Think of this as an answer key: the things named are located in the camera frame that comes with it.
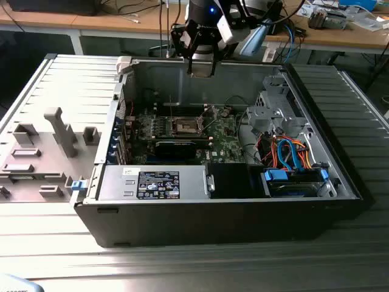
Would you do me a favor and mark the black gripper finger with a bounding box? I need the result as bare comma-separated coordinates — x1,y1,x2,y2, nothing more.
170,23,201,75
211,32,228,77

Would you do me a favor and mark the CPU plate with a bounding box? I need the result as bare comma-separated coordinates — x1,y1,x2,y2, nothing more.
191,59,213,78

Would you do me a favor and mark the black RAM slot row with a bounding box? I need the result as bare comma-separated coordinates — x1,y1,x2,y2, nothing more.
138,136,213,144
153,102,212,117

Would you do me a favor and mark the CPU socket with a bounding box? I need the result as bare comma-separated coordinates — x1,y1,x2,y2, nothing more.
170,115,205,136

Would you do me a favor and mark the beige case latch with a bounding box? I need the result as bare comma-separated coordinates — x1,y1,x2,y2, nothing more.
116,56,133,75

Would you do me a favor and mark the metal drive cage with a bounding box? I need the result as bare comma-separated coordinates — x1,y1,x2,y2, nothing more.
246,75,308,137

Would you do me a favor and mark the green motherboard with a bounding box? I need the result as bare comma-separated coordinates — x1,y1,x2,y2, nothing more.
129,105,246,167

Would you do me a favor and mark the black graphics card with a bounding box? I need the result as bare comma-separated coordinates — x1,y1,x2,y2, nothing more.
154,140,198,159

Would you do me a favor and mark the wooden desk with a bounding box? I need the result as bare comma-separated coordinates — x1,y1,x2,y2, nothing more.
0,0,389,55

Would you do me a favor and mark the black fan shroud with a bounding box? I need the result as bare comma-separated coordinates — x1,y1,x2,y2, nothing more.
207,163,265,199

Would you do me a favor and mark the metal cooler on desk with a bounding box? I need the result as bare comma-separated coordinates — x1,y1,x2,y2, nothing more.
307,9,349,31

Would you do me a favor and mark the hard disk in blue carrier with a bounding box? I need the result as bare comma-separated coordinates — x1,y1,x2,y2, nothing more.
260,167,331,198

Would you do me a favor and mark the grey power supply unit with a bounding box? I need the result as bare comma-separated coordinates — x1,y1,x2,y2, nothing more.
97,165,210,201

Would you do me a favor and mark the black flat device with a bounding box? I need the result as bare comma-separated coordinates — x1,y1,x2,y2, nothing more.
5,0,101,16

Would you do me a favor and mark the blue box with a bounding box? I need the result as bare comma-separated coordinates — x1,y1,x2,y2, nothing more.
339,0,377,10

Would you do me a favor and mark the black open PC case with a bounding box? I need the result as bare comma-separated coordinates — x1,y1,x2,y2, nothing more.
70,54,375,249

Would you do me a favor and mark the grey parts rack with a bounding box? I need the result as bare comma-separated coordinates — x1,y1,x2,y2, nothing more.
0,106,101,203

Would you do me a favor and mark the pale blue rounded device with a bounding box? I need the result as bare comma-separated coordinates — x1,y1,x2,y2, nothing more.
0,273,42,292

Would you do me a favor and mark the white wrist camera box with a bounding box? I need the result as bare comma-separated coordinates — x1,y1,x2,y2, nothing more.
216,14,243,46

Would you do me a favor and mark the expansion slot bracket row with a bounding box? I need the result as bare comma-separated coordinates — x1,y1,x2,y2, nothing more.
109,115,136,165

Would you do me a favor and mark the blue data wire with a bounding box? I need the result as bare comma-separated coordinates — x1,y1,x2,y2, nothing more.
277,138,301,171

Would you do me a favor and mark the orange wire bundle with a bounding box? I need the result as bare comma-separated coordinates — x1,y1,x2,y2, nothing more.
297,141,315,169

